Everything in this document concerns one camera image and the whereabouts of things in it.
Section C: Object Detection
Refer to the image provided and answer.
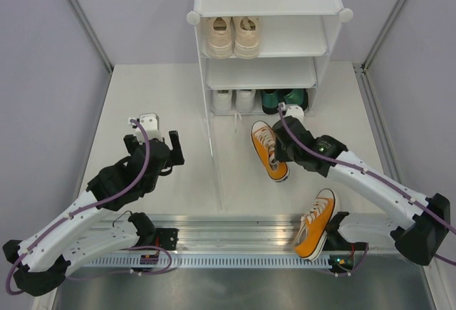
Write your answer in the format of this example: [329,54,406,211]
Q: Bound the green pointed shoe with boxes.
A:
[281,88,309,110]
[261,89,283,115]

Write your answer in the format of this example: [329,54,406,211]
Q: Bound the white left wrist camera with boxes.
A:
[128,113,162,144]

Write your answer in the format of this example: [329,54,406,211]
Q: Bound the white plastic shoe cabinet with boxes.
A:
[187,0,353,115]

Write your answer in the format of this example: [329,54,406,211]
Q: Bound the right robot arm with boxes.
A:
[272,115,452,266]

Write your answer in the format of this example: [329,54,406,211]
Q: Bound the right aluminium frame post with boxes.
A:
[361,0,427,72]

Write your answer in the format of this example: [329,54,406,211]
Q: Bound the white slotted cable duct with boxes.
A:
[86,254,331,269]

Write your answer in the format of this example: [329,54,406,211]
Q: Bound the aluminium frame post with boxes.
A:
[66,0,114,76]
[361,0,427,72]

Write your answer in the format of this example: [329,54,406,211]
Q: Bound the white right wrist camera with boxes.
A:
[278,103,305,123]

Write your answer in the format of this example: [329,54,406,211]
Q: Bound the aluminium mounting rail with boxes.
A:
[85,213,439,254]

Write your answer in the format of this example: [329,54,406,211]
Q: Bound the orange sneaker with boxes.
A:
[292,188,339,261]
[251,120,289,182]

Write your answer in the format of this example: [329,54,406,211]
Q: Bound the white sneaker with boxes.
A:
[234,89,256,132]
[212,90,232,114]

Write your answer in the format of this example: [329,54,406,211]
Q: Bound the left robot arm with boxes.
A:
[3,130,185,296]

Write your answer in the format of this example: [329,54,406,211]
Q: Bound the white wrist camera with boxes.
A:
[128,113,162,144]
[278,103,305,123]

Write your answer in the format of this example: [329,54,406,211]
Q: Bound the beige sneaker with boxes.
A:
[206,17,233,59]
[233,16,261,59]

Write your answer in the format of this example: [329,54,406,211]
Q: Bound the clear cabinet door panel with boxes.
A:
[206,112,224,212]

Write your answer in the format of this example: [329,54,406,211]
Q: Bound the left aluminium frame post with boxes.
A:
[66,0,114,76]

